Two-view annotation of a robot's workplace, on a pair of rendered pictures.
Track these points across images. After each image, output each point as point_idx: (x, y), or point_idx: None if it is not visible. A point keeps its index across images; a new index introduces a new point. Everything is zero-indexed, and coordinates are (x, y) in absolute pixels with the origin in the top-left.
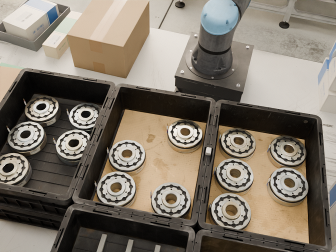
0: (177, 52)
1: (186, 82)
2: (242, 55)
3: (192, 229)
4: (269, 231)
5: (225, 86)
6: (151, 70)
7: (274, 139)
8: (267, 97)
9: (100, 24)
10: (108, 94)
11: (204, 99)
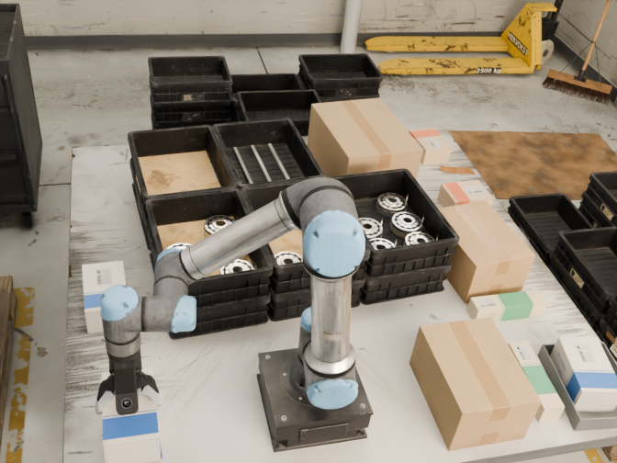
0: (384, 432)
1: None
2: (284, 402)
3: (241, 186)
4: (186, 232)
5: (282, 351)
6: (391, 387)
7: None
8: (227, 409)
9: (474, 344)
10: (368, 242)
11: (286, 265)
